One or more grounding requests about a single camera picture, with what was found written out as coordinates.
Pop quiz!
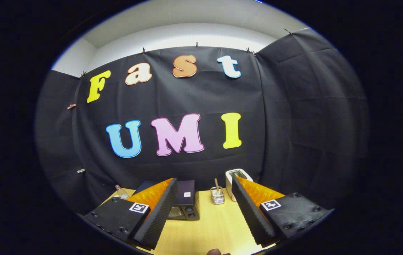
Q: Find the black toaster oven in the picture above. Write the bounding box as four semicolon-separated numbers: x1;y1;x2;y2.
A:
132;180;200;221

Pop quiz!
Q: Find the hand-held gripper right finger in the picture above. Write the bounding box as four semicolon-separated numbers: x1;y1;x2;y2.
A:
231;174;330;248

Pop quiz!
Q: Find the clear plastic water bottle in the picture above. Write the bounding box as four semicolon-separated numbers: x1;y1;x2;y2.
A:
115;184;130;199

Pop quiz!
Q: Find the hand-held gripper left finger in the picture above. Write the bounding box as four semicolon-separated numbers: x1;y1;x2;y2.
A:
84;178;179;250

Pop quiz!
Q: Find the wire mesh holder with stick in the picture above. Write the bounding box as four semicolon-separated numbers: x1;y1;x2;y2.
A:
210;178;225;205

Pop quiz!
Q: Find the white bread toaster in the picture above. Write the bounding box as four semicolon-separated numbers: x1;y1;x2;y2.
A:
225;169;254;202

